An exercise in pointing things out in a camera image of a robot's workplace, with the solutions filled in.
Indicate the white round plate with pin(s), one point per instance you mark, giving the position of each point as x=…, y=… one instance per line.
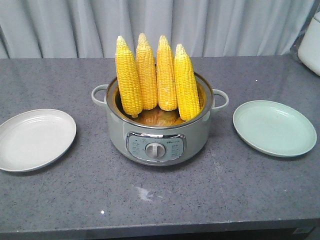
x=35, y=139

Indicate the white pleated curtain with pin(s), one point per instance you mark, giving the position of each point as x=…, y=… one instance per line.
x=206, y=28

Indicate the green round plate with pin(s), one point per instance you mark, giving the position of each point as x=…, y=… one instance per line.
x=274, y=129

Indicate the yellow corn cob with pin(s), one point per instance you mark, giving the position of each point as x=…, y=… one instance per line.
x=166, y=88
x=145, y=63
x=186, y=86
x=128, y=79

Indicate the green electric cooking pot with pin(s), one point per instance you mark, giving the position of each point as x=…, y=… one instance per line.
x=159, y=145

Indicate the white rice cooker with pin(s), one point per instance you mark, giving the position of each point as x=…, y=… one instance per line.
x=309, y=49

